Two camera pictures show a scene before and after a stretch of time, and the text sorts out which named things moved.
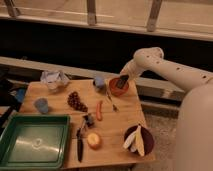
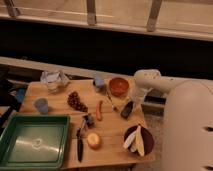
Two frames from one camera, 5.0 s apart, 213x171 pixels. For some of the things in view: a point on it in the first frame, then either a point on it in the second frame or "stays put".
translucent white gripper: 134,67 -> 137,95
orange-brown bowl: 115,90 stays put
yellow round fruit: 93,141 stays put
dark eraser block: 122,81 -> 127,110
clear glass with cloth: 54,80 stays put
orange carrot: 98,110 stays put
